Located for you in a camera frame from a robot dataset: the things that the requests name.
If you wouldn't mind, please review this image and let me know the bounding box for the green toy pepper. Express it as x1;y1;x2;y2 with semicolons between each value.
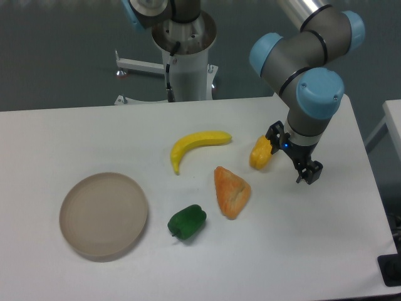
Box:
167;204;207;240

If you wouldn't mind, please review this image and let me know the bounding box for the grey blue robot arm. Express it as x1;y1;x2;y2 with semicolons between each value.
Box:
122;1;365;184

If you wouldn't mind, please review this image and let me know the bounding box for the yellow toy banana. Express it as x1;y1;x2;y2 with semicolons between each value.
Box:
170;130;232;175

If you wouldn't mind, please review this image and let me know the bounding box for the black box at table edge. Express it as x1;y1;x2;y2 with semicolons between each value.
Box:
377;254;400;287

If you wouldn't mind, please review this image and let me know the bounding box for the orange toy bread wedge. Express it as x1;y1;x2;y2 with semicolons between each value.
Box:
214;166;251;219

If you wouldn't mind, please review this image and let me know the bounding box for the white side table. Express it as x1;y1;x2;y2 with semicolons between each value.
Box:
364;99;401;157

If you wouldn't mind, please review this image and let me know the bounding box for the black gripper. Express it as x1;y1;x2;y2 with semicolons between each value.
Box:
265;121;323;185

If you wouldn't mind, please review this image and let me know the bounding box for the beige round plate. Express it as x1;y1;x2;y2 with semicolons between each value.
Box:
59;172;148;262

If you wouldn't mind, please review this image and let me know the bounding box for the black cable on pedestal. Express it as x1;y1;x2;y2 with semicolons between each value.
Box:
165;41;182;103

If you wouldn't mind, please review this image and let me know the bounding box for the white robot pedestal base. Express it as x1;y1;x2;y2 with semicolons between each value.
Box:
115;11;218;102

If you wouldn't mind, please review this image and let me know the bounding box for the yellow toy pepper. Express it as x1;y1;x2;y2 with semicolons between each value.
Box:
249;135;272;170

